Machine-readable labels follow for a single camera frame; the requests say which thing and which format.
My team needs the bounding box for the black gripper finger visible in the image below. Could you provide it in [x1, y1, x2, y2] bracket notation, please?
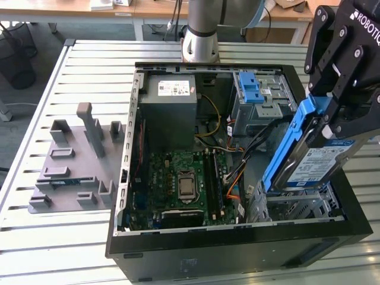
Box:
[326, 44, 380, 139]
[304, 5, 350, 96]

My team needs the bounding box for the hard disk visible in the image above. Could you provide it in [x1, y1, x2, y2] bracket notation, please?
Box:
[262, 94, 357, 194]

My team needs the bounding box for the red orange yellow power wire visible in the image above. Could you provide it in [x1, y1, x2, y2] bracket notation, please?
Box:
[226, 171, 242, 200]

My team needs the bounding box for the silver disk bay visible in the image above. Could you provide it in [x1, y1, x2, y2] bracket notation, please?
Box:
[248, 178, 341, 223]

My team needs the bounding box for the brown cardboard piece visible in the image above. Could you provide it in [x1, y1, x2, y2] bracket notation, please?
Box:
[275, 0, 306, 12]

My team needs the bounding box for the blue plastic drive latch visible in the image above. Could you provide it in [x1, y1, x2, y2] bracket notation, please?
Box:
[239, 72, 265, 105]

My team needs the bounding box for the grey optical drive cage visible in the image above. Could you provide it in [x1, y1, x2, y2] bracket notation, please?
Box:
[231, 71, 300, 137]

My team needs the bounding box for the black RAM slot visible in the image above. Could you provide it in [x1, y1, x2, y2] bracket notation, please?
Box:
[206, 150, 216, 220]
[214, 151, 224, 217]

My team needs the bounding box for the grey power supply unit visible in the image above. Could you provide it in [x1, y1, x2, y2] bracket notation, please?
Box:
[138, 74, 199, 152]

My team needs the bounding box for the silver CPU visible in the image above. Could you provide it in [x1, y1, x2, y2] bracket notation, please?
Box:
[178, 175, 197, 197]

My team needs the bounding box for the CPU socket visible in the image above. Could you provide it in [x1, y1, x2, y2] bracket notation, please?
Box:
[175, 169, 200, 205]

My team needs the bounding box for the green motherboard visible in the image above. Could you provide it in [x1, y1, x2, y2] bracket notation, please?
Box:
[130, 148, 247, 231]

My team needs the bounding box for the black graphics card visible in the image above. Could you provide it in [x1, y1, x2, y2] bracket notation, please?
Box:
[160, 208, 206, 229]

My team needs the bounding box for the black open PC case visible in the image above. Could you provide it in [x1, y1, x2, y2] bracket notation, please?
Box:
[105, 61, 374, 283]

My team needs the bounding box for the white book stack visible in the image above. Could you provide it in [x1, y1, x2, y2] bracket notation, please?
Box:
[90, 0, 115, 11]

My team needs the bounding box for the grey parts rack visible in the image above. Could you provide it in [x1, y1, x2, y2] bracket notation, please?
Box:
[28, 102, 128, 214]

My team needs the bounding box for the grey metal stand foot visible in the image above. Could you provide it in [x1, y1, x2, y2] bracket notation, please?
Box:
[0, 97, 13, 122]

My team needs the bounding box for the black cable bundle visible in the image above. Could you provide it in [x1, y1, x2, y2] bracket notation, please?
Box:
[224, 115, 293, 185]

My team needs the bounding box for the yellow black wire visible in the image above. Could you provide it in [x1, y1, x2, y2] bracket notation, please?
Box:
[194, 94, 222, 138]

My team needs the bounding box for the white red wire bundle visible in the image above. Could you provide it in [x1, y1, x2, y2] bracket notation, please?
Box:
[204, 118, 243, 153]

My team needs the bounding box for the wooden desk white frame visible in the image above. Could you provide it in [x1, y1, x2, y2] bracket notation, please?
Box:
[0, 0, 315, 45]

